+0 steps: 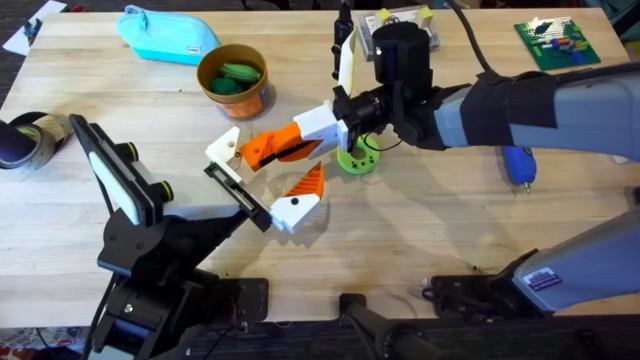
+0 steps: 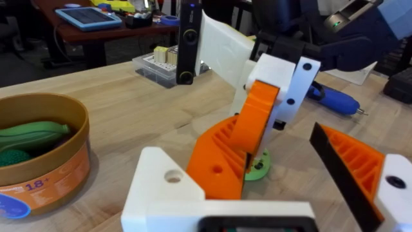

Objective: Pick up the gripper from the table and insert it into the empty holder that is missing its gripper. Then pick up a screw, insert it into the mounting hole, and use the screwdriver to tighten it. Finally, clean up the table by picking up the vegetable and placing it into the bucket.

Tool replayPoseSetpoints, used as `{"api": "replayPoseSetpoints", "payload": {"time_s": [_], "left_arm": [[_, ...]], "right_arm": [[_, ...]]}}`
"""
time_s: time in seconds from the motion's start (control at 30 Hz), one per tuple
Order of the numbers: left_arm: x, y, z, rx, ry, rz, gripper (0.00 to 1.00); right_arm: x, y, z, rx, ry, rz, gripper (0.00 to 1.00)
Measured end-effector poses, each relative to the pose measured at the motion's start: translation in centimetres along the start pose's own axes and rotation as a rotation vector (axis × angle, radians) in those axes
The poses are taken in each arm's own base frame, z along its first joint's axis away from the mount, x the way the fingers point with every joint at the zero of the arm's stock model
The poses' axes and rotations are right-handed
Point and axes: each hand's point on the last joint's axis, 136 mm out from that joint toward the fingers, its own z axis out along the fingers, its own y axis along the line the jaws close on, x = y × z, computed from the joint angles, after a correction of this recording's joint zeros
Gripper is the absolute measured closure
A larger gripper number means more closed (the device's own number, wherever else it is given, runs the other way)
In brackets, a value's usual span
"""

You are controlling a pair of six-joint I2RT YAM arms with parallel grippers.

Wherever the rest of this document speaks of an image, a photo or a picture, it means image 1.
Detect blue electric screwdriver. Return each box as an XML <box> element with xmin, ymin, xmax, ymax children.
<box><xmin>500</xmin><ymin>145</ymin><xmax>538</xmax><ymax>196</ymax></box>

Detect clear box with yellow blocks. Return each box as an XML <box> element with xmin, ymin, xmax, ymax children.
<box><xmin>356</xmin><ymin>5</ymin><xmax>442</xmax><ymax>63</ymax></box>

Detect right wrist upright plate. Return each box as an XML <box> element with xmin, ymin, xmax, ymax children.
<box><xmin>337</xmin><ymin>27</ymin><xmax>359</xmax><ymax>99</ymax></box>

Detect wrist upright plate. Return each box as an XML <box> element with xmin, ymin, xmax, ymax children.
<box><xmin>68</xmin><ymin>113</ymin><xmax>157</xmax><ymax>227</ymax></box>
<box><xmin>337</xmin><ymin>27</ymin><xmax>359</xmax><ymax>99</ymax></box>

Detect orange tub with green toys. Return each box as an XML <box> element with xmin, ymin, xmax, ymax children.
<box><xmin>196</xmin><ymin>43</ymin><xmax>275</xmax><ymax>121</ymax></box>

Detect green disc with holes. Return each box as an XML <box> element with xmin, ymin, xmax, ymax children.
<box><xmin>335</xmin><ymin>134</ymin><xmax>381</xmax><ymax>176</ymax></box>

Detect left wrist upright plate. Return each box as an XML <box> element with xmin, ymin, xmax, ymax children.
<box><xmin>68</xmin><ymin>113</ymin><xmax>157</xmax><ymax>227</ymax></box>

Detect turquoise zip pouch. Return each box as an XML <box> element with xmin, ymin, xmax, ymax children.
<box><xmin>116</xmin><ymin>4</ymin><xmax>222</xmax><ymax>67</ymax></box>

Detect green board with toy blocks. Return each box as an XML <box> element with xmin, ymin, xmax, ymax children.
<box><xmin>514</xmin><ymin>16</ymin><xmax>602</xmax><ymax>72</ymax></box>

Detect tan tape roll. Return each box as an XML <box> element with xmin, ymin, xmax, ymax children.
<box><xmin>29</xmin><ymin>113</ymin><xmax>74</xmax><ymax>157</ymax></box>

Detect dark tape roll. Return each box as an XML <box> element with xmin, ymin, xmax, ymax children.
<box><xmin>0</xmin><ymin>111</ymin><xmax>51</xmax><ymax>172</ymax></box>

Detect white paper sheet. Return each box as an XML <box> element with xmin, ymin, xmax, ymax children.
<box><xmin>1</xmin><ymin>0</ymin><xmax>69</xmax><ymax>57</ymax></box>

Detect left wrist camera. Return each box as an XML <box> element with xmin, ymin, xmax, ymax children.
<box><xmin>115</xmin><ymin>141</ymin><xmax>175</xmax><ymax>204</ymax></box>

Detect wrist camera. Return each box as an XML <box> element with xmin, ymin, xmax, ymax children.
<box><xmin>115</xmin><ymin>141</ymin><xmax>175</xmax><ymax>204</ymax></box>
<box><xmin>330</xmin><ymin>1</ymin><xmax>354</xmax><ymax>81</ymax></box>

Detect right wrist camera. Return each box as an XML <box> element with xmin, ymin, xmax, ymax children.
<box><xmin>330</xmin><ymin>1</ymin><xmax>354</xmax><ymax>81</ymax></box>

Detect thick black cable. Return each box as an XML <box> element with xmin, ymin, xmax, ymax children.
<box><xmin>445</xmin><ymin>0</ymin><xmax>496</xmax><ymax>77</ymax></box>

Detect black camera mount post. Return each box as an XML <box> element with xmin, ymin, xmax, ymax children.
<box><xmin>338</xmin><ymin>292</ymin><xmax>444</xmax><ymax>360</ymax></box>

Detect blue handled scissors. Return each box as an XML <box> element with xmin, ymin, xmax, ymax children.
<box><xmin>21</xmin><ymin>17</ymin><xmax>44</xmax><ymax>47</ymax></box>

